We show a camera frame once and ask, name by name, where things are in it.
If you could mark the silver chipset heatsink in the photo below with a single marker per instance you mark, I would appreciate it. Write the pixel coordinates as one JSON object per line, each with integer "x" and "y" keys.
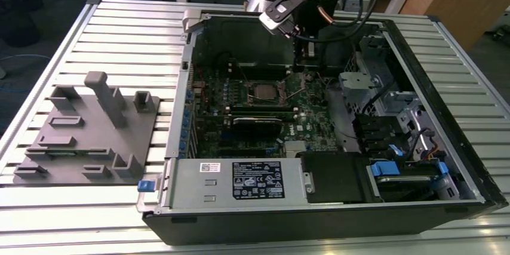
{"x": 295, "y": 146}

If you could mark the green RAM stick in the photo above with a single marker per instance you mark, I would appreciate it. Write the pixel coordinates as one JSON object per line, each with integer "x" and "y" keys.
{"x": 67, "y": 153}

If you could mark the metal CPU socket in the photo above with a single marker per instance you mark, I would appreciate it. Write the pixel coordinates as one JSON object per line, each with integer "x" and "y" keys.
{"x": 251, "y": 92}

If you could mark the black hard disk drive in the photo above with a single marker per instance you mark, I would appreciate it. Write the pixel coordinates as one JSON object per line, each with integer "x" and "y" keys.
{"x": 402, "y": 189}

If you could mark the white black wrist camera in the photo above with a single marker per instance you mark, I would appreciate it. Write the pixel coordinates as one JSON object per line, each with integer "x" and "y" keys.
{"x": 279, "y": 13}

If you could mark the silver metal bracket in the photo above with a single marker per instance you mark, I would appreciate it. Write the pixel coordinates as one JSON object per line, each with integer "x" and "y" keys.
{"x": 354, "y": 81}

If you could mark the silver power supply unit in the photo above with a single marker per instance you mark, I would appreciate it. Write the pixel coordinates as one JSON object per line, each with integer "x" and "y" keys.
{"x": 187, "y": 183}

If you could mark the blue disk carrier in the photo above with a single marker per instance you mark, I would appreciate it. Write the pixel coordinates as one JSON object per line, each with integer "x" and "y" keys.
{"x": 385, "y": 168}

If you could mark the blue case latch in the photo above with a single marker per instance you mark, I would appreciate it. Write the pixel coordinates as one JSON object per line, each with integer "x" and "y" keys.
{"x": 146, "y": 186}

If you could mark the black office chair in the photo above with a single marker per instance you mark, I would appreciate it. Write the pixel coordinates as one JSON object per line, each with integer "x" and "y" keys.
{"x": 20, "y": 13}

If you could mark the green motherboard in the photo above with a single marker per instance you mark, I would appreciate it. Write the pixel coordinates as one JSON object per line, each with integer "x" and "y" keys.
{"x": 314, "y": 117}

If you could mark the black graphics card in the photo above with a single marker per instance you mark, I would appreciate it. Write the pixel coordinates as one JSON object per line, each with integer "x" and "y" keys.
{"x": 255, "y": 128}

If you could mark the black open PC case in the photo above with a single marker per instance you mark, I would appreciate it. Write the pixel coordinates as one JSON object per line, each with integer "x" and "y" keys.
{"x": 318, "y": 228}

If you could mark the grey plastic parts rack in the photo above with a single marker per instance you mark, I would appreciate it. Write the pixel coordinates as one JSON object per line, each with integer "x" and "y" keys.
{"x": 99, "y": 135}

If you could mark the blue plastic clip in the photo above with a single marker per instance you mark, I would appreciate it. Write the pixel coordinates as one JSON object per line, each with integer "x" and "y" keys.
{"x": 442, "y": 168}

